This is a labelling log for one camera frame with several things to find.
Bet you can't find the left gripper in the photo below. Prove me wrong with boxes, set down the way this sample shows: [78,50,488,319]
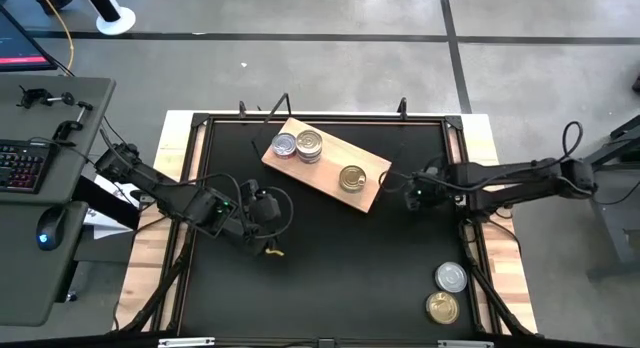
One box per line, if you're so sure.
[188,186,279,258]

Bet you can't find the green label can gold lid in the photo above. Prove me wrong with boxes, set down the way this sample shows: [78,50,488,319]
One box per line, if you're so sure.
[338,164,368,194]
[424,290,461,326]

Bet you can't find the green label can silver lid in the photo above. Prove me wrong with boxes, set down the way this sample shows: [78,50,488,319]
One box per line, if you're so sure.
[433,261,469,295]

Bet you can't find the red label can silver lid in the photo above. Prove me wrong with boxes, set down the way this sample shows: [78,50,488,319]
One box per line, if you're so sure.
[271,132,298,160]

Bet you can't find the black table mat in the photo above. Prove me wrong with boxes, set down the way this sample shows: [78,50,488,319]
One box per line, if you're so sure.
[178,120,477,339]

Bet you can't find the wooden cutting board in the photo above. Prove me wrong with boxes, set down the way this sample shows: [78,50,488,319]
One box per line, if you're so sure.
[249,91,405,215]

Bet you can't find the black diagonal strut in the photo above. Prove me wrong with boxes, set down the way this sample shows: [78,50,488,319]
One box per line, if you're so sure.
[117,227,194,334]
[458,222,534,337]

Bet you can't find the black desk beam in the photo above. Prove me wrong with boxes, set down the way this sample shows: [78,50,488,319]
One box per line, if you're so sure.
[72,175,144,232]

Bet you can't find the white paper sheets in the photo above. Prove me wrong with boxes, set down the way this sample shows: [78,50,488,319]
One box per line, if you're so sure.
[82,175,146,242]

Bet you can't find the dark metal stand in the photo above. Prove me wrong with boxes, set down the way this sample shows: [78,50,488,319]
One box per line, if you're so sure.
[582,115,640,279]

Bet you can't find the black computer mouse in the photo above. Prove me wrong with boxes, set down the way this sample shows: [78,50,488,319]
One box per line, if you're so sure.
[35,205,69,253]

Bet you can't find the black desk clamp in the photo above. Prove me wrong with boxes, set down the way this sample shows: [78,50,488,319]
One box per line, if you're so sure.
[16,85,76,109]
[52,100,95,144]

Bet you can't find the grey side desk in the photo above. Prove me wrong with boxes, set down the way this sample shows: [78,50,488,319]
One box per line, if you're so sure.
[0,75,117,328]

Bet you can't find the backlit black keyboard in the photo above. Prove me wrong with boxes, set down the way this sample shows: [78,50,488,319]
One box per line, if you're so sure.
[0,139,59,195]

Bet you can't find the white round pole base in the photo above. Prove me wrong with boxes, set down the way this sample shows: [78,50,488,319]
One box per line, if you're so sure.
[95,6,137,37]

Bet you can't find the black pole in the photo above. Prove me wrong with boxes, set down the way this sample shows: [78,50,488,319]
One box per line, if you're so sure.
[82,0,124,23]

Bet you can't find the desk monitor red stripe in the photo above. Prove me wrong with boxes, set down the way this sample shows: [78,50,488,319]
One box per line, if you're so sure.
[0,5,58,73]

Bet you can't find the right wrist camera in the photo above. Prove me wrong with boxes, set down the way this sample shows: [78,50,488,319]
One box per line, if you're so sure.
[422,155,451,182]

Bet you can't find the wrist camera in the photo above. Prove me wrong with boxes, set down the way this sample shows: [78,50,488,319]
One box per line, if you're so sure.
[242,179,284,225]
[422,155,451,182]

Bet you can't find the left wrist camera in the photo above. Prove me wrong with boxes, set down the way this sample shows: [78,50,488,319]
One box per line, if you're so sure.
[242,179,284,225]

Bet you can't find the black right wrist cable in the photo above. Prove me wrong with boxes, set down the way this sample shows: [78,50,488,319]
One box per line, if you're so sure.
[378,168,416,190]

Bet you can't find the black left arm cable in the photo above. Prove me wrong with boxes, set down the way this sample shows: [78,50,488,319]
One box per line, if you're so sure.
[234,186,295,240]

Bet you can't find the silver metal bracket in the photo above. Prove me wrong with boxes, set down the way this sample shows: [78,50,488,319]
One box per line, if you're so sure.
[157,336,216,348]
[437,339,495,348]

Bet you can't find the black right shoulder cable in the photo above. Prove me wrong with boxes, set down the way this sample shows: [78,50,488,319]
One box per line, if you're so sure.
[562,120,585,162]

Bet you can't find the yellow cable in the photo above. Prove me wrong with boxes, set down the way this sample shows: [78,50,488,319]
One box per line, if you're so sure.
[37,0,75,72]

